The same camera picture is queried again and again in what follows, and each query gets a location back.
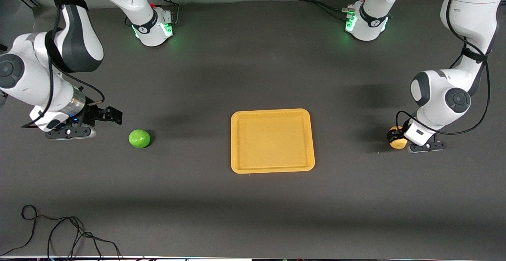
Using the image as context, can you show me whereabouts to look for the yellow-brown potato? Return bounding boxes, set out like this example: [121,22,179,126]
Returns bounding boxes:
[389,126,408,150]

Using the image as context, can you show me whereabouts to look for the green apple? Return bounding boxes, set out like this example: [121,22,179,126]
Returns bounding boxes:
[128,129,151,149]

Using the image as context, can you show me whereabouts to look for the yellow plastic tray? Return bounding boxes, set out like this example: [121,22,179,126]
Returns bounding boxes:
[230,108,315,174]

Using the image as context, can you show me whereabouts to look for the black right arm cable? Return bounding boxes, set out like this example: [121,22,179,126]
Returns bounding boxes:
[22,0,106,129]

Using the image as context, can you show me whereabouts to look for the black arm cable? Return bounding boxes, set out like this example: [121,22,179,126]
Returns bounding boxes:
[395,0,491,136]
[22,0,106,129]

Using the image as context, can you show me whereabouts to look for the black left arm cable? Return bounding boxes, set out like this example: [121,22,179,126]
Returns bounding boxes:
[395,0,491,136]

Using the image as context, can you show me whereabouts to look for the thin black loose cable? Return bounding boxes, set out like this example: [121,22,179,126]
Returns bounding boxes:
[0,205,123,258]

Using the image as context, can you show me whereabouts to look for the black right base cables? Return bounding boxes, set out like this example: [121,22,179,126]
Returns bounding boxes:
[148,0,180,26]

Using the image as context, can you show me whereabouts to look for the black base cables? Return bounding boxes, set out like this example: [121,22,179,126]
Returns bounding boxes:
[300,0,354,21]
[148,0,180,26]

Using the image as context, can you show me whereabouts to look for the black left base cables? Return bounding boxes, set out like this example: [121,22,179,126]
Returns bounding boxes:
[300,0,354,21]

